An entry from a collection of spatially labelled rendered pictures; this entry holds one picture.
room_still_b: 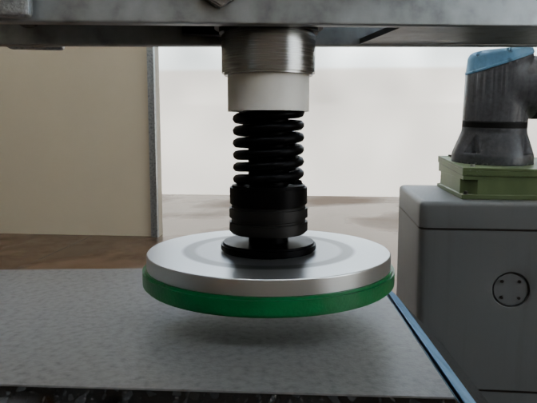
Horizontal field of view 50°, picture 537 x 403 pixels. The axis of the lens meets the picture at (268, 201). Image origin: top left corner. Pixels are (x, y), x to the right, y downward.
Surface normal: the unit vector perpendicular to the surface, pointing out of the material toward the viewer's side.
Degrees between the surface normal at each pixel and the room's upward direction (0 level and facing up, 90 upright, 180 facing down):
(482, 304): 90
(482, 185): 90
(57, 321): 0
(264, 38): 90
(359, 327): 0
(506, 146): 73
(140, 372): 0
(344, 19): 90
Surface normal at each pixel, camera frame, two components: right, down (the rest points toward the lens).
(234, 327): 0.00, -0.99
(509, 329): -0.11, 0.12
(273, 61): 0.11, 0.12
